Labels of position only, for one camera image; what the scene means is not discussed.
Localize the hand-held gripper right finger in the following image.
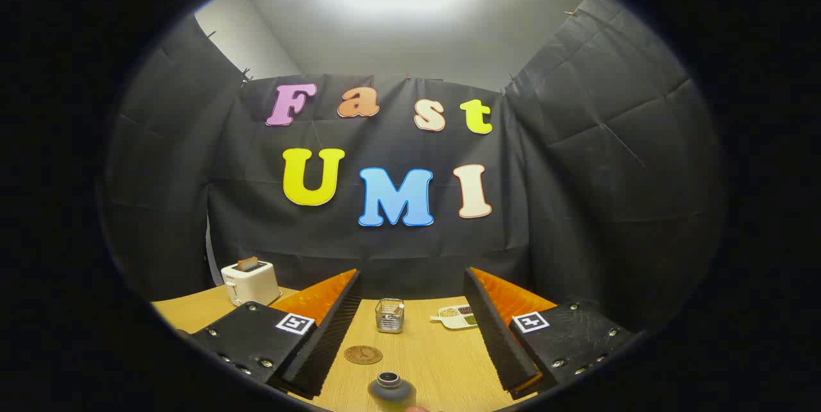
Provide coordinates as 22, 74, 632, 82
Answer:
463, 266, 636, 400

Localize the white toaster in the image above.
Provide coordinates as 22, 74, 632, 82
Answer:
221, 261, 282, 307

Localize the silver juice bottle green label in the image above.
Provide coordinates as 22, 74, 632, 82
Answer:
368, 372, 418, 412

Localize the round brown coaster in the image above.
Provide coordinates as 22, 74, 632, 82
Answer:
344, 345, 384, 365

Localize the wooden table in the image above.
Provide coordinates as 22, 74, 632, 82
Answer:
152, 284, 559, 412

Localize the wire mesh holder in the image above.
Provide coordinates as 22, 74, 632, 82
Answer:
375, 298, 405, 334

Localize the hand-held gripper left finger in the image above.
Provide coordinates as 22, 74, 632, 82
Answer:
191, 269, 361, 400

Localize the white divided bean dish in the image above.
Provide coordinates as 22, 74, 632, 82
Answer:
430, 305, 478, 330

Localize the black backdrop cloth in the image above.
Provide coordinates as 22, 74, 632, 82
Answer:
103, 0, 725, 329

